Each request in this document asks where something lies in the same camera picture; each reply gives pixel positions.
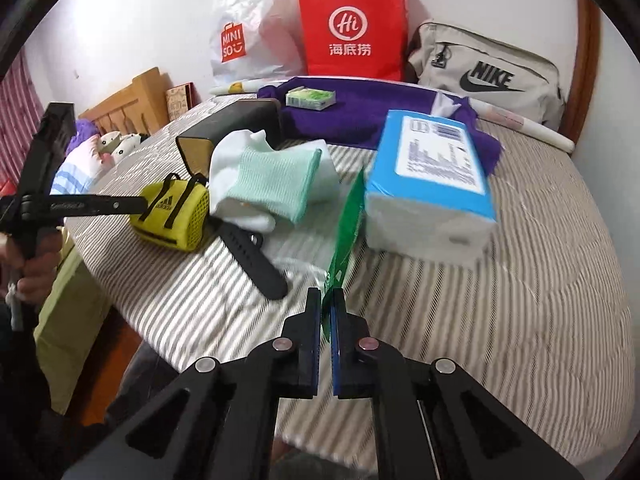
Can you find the person's dark trousers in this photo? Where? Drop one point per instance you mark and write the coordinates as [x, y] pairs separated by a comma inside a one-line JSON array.
[[30, 435]]

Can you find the small yellow bag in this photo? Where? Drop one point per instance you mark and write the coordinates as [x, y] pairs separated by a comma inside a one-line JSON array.
[[170, 225]]

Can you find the brown wooden frame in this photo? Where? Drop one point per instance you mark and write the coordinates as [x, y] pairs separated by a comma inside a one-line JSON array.
[[587, 60]]

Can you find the white plastic shopping bag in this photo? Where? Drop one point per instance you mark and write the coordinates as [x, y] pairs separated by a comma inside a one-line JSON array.
[[260, 20]]

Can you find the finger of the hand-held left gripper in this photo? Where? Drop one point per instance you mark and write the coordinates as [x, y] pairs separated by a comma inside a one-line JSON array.
[[100, 206]]

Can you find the green plastic packet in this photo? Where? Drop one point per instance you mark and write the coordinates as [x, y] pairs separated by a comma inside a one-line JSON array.
[[347, 225]]

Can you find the large blue tissue pack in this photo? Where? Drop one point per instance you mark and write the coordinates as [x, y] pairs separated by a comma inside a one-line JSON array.
[[430, 200]]

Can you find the grey fabric bag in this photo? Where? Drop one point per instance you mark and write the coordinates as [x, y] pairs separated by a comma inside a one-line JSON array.
[[450, 70]]

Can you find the rolled white printed sheet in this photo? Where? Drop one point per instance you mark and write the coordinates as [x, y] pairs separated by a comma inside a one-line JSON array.
[[525, 130]]

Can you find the purple plush toy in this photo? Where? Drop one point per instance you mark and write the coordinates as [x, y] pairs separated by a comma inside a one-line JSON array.
[[85, 132]]

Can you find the light blue striped cloth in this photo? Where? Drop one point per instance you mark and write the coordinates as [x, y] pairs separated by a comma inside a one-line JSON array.
[[75, 170]]

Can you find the red paper shopping bag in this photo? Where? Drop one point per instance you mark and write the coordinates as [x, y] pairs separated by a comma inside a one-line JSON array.
[[320, 10]]

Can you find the person's left hand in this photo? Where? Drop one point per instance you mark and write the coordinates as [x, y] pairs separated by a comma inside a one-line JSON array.
[[42, 272]]

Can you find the small brown box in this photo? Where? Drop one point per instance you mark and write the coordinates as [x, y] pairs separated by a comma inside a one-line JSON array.
[[178, 100]]

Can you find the small green tissue packet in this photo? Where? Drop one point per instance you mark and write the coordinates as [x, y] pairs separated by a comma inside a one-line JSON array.
[[310, 99]]

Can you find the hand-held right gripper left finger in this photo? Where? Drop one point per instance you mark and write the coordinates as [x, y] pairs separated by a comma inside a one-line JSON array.
[[314, 340]]

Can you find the wooden headboard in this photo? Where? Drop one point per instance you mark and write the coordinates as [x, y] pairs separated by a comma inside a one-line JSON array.
[[145, 95]]

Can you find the white spotted plush toy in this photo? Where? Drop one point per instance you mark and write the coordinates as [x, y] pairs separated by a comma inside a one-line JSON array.
[[120, 145]]

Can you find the white sock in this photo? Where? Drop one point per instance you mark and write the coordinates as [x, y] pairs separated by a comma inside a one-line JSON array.
[[225, 160]]

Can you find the purple towel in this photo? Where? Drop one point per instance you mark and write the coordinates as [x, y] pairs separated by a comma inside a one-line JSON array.
[[350, 120]]

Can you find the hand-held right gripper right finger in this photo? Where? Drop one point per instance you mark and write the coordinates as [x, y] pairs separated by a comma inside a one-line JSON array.
[[336, 350]]

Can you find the red striped curtain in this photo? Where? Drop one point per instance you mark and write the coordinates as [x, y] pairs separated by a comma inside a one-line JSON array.
[[20, 125]]

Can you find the grey striped mattress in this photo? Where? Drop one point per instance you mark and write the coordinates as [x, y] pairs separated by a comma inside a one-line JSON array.
[[500, 310]]

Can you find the yellow-green cloth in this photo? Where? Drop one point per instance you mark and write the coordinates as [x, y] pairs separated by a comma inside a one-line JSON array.
[[65, 335]]

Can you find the black rectangular case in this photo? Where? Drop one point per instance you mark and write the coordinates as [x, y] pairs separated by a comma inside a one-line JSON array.
[[230, 120]]

